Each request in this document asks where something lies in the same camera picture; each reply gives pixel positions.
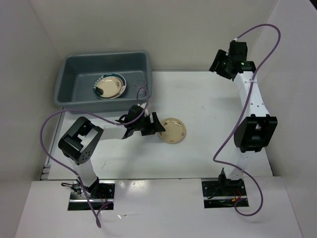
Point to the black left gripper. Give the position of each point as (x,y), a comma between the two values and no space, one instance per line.
(154,127)

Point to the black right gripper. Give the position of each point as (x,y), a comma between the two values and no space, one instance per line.
(221,55)

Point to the cream plate with calligraphy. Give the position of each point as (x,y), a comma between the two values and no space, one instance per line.
(175,131)

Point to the clear cup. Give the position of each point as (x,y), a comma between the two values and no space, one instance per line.
(140,85)

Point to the large teal red rimmed plate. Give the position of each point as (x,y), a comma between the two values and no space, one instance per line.
(109,75)

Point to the cream plate with dark patch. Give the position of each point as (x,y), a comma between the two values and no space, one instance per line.
(109,87)

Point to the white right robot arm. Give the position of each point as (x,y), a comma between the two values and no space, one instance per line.
(256,127)

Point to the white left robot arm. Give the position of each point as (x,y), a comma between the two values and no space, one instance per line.
(81,139)

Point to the grey plastic bin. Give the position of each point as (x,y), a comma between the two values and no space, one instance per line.
(77,74)

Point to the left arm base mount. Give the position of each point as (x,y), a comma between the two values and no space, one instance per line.
(102,198)

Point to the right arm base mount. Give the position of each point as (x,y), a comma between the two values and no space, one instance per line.
(215,196)

